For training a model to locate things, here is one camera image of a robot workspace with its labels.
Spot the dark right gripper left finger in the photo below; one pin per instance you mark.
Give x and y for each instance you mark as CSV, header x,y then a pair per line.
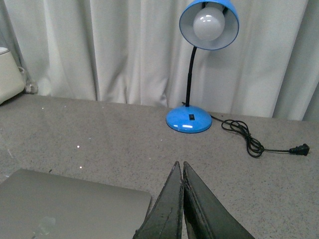
x,y
165,218

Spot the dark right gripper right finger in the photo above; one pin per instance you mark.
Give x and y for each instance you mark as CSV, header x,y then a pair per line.
x,y
205,216

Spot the white blender appliance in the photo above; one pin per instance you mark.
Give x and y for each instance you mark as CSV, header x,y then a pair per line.
x,y
11,82

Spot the silver laptop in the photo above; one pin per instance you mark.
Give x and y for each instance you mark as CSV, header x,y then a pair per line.
x,y
35,205

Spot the white curtain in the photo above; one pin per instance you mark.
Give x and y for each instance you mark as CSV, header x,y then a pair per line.
x,y
131,51

